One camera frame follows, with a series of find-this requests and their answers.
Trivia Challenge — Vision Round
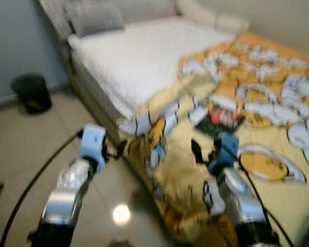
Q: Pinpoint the dark red cover book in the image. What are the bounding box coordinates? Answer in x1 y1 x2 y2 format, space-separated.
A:
195 105 246 137

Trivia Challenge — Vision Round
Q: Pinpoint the grey bed base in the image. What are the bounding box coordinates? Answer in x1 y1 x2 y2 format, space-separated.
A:
67 46 145 171

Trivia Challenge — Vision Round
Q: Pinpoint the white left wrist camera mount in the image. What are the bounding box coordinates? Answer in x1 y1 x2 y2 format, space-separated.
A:
80 125 108 173

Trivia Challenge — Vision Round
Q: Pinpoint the grey little bear pillow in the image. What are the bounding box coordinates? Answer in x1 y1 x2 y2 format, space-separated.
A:
64 0 125 38

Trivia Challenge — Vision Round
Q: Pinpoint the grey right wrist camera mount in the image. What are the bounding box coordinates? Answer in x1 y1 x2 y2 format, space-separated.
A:
209 134 241 175

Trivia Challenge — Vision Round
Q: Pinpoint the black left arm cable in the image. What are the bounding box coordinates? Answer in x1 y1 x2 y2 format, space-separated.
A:
0 131 86 247

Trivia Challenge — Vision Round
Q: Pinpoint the cream bolster cushion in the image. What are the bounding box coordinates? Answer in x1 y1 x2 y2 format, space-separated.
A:
175 0 250 34

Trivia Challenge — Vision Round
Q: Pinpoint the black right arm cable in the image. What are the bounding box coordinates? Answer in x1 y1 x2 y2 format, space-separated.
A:
237 160 295 247

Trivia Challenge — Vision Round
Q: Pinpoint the white quilted mattress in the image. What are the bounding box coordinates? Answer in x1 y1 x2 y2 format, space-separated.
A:
67 18 237 120

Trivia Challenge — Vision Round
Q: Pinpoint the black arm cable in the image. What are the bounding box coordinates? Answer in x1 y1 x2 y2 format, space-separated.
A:
0 131 86 247
237 160 295 247

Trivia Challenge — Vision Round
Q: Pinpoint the black waste bin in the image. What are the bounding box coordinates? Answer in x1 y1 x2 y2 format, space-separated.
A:
11 74 53 115

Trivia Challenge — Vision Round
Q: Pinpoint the yellow cartoon egg blanket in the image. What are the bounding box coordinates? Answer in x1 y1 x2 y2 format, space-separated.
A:
116 31 309 247

